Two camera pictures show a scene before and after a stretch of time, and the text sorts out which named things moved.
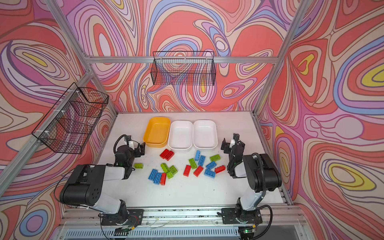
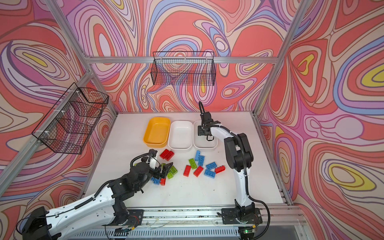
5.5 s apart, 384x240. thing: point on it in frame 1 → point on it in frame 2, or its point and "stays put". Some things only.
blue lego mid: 211,165 stays put
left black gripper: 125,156 → 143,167
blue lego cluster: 155,176 stays put
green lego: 192,163 stays put
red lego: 219,169 stays put
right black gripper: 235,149 → 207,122
